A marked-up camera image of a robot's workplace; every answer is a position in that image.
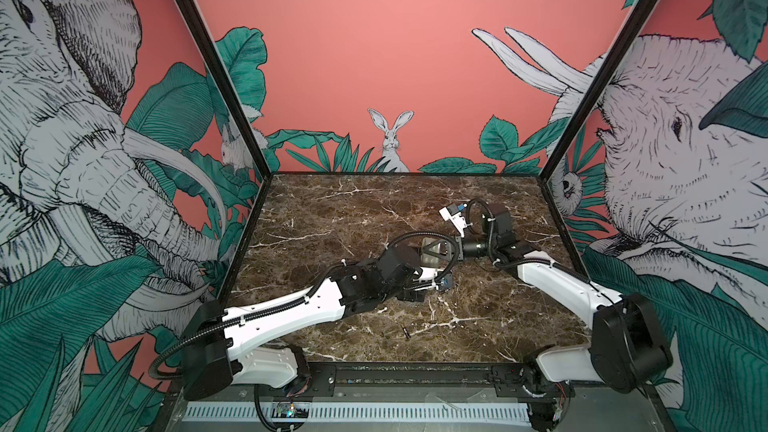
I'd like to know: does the white AC remote control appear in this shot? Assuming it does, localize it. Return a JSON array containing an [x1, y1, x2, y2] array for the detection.
[[419, 237, 455, 269]]

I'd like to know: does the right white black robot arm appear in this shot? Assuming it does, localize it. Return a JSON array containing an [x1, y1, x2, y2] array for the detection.
[[440, 199, 674, 394]]

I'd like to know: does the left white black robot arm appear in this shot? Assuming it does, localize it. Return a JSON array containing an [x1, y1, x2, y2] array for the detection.
[[150, 245, 438, 401]]

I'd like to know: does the small circuit board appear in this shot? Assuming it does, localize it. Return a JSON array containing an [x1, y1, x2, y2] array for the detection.
[[272, 402, 310, 421]]

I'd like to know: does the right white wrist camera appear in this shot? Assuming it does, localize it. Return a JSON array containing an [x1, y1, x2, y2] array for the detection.
[[439, 203, 469, 238]]

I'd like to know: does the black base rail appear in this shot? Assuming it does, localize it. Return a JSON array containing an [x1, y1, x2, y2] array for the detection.
[[183, 362, 574, 402]]

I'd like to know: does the white slotted cable duct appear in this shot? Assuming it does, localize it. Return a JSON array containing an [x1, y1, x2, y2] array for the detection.
[[182, 402, 531, 426]]

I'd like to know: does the right black frame post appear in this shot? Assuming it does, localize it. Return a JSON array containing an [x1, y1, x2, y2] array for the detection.
[[538, 0, 659, 182]]

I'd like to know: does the black frame post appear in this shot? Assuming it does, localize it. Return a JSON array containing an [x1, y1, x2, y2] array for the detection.
[[174, 0, 272, 181], [538, 0, 659, 182]]

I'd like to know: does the left black frame post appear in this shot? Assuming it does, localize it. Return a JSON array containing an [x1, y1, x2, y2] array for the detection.
[[174, 0, 272, 181]]

